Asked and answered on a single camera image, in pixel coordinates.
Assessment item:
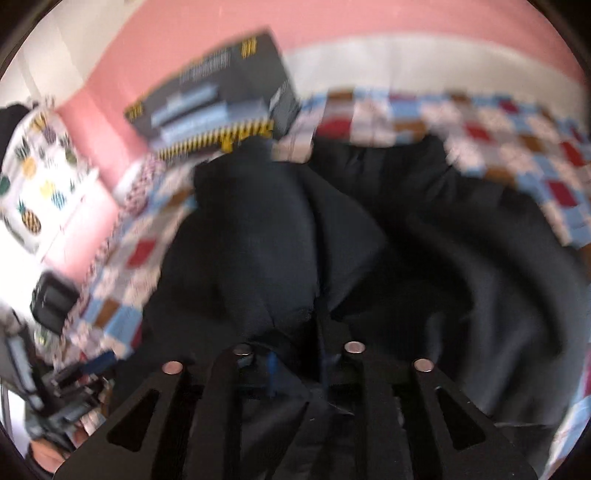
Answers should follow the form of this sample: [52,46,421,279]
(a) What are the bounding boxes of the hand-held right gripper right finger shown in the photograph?
[322,342,539,480]

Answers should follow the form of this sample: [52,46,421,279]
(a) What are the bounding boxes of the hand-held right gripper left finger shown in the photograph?
[53,344,279,480]

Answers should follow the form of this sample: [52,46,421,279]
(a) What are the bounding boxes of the black garment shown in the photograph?
[111,134,591,480]

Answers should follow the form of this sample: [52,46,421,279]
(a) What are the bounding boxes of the person's left hand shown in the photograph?
[27,434,81,477]

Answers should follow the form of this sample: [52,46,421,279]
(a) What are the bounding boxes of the black bag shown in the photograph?
[30,272,82,336]

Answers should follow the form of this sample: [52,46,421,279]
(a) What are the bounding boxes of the pink storage box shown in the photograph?
[42,104,152,278]

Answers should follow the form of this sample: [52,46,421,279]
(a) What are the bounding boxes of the pineapple print cloth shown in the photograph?
[0,95,100,254]

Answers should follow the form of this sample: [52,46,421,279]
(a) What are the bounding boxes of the dark bag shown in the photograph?
[0,104,31,162]

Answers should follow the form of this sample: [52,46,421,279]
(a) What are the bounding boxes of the dark appliance carton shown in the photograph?
[124,28,303,162]

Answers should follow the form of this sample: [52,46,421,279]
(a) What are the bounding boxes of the checkered bed sheet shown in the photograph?
[53,88,591,480]

